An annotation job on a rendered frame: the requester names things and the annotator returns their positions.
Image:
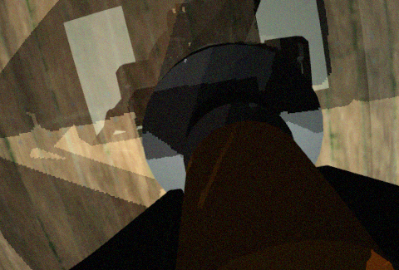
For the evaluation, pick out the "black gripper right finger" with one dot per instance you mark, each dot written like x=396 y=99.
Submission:
x=375 y=204

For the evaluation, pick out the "orange cylinder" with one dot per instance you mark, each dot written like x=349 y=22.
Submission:
x=254 y=201

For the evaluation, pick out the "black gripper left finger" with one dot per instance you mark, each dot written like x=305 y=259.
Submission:
x=149 y=242

